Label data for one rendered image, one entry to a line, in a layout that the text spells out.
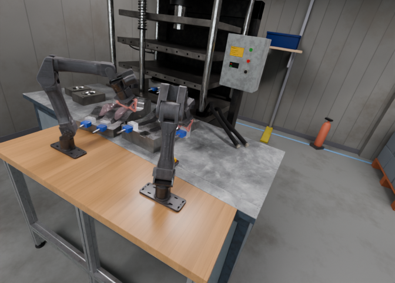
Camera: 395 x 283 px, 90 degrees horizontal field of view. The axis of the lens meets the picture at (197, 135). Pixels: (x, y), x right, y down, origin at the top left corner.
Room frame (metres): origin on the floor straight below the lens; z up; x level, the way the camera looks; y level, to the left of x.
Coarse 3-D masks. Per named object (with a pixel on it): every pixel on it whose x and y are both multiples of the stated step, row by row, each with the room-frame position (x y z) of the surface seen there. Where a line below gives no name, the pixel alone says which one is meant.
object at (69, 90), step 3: (66, 87) 1.65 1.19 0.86; (69, 87) 1.66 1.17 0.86; (72, 87) 1.68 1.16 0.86; (75, 87) 1.70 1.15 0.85; (78, 87) 1.72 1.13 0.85; (81, 87) 1.74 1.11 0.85; (84, 87) 1.74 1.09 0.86; (87, 87) 1.74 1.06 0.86; (90, 87) 1.75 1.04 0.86; (66, 90) 1.64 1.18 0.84; (69, 90) 1.61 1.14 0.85; (72, 90) 1.60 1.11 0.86; (75, 90) 1.61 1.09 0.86; (78, 90) 1.63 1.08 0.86; (81, 90) 1.65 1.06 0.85; (66, 93) 1.64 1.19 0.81; (69, 93) 1.62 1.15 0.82
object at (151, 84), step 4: (152, 80) 2.00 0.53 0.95; (156, 80) 1.99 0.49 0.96; (160, 80) 2.01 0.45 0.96; (164, 80) 2.04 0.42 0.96; (152, 84) 2.00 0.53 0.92; (156, 84) 1.97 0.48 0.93; (160, 84) 1.95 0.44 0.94; (172, 84) 1.94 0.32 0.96; (176, 84) 2.00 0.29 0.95; (156, 88) 1.97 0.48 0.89; (188, 88) 2.20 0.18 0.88; (192, 88) 2.28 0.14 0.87; (152, 92) 2.00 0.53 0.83; (188, 92) 2.21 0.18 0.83; (192, 92) 2.29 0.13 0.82; (152, 96) 2.00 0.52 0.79; (156, 96) 1.97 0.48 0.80; (168, 100) 1.90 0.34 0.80
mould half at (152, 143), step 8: (152, 112) 1.28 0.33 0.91; (136, 120) 1.15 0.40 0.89; (144, 120) 1.18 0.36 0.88; (136, 128) 1.04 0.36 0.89; (144, 128) 1.06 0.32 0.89; (152, 128) 1.08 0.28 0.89; (192, 128) 1.30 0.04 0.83; (128, 136) 1.03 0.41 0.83; (136, 136) 1.00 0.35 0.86; (152, 136) 0.97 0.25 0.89; (160, 136) 0.99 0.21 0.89; (136, 144) 1.00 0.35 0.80; (144, 144) 0.97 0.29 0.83; (152, 144) 0.94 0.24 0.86; (160, 144) 0.99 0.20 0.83; (152, 152) 0.94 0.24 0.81
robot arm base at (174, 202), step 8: (152, 184) 0.68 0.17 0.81; (144, 192) 0.63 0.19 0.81; (152, 192) 0.64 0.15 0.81; (160, 192) 0.60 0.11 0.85; (168, 192) 0.61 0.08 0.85; (160, 200) 0.59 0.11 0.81; (168, 200) 0.60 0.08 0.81; (176, 200) 0.61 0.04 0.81; (184, 200) 0.62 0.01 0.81; (176, 208) 0.57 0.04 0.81
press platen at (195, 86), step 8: (120, 64) 2.23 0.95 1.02; (128, 64) 2.19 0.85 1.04; (136, 64) 2.26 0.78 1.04; (152, 64) 2.42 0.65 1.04; (160, 64) 2.51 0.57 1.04; (168, 64) 2.60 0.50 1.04; (176, 64) 2.70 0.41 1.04; (152, 72) 2.01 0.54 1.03; (160, 72) 2.02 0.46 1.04; (168, 72) 2.08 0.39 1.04; (176, 72) 2.14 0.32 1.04; (184, 72) 2.21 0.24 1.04; (192, 72) 2.29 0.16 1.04; (200, 72) 2.37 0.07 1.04; (168, 80) 1.92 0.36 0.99; (176, 80) 1.87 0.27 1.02; (184, 80) 1.83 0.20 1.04; (192, 80) 1.86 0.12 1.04; (200, 80) 1.92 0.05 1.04; (216, 80) 2.04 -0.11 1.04; (200, 88) 1.75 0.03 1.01; (208, 88) 1.82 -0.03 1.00
